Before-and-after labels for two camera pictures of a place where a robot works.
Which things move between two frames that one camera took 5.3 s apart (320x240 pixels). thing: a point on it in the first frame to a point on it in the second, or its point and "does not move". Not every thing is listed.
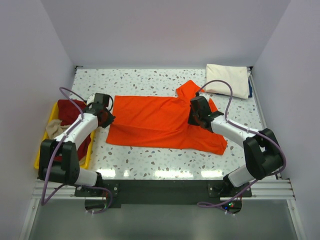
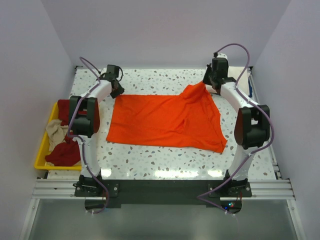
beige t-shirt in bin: (54, 128) does not move
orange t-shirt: (162, 122) does not move
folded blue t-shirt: (250, 89) does not move
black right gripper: (190, 121) to (205, 80)
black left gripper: (111, 118) to (120, 91)
